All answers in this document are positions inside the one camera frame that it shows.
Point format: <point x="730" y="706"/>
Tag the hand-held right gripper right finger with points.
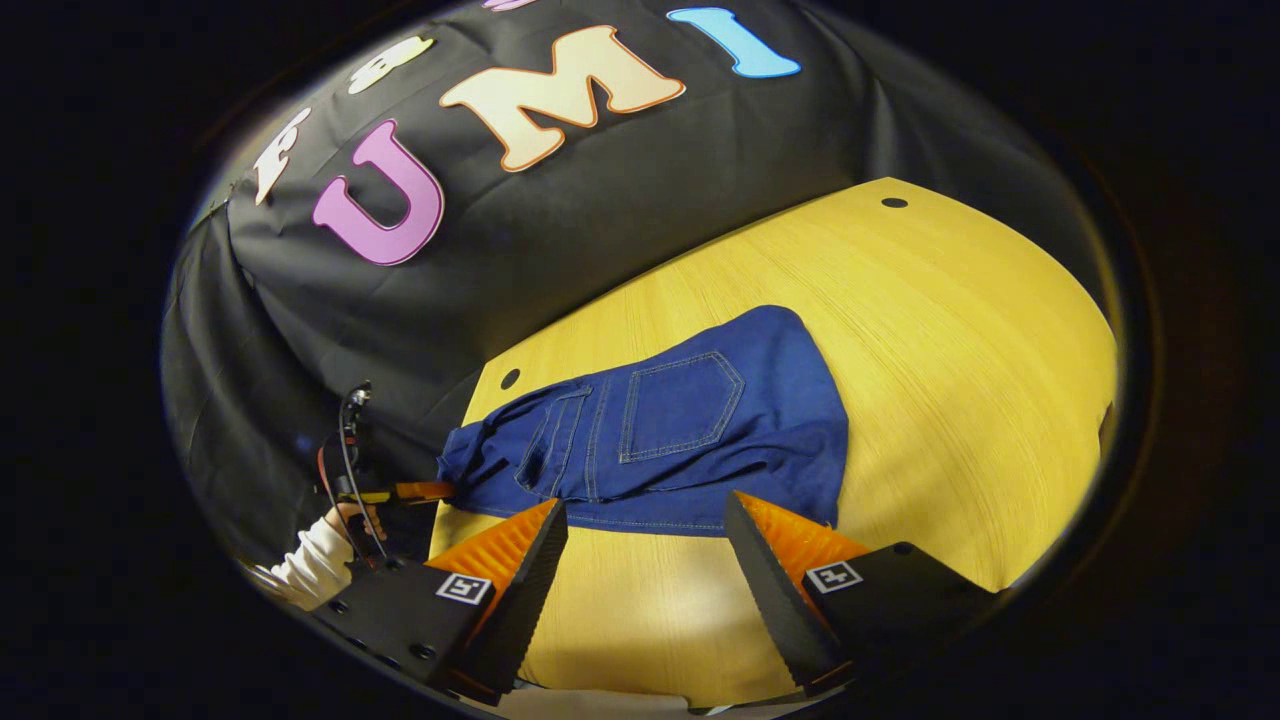
<point x="765" y="590"/>

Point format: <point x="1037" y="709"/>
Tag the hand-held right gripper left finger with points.
<point x="535" y="580"/>

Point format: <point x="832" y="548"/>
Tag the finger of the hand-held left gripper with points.
<point x="425" y="491"/>

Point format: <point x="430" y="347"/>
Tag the blue denim jeans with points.
<point x="700" y="420"/>

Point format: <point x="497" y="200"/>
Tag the black backdrop cloth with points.
<point x="600" y="200"/>

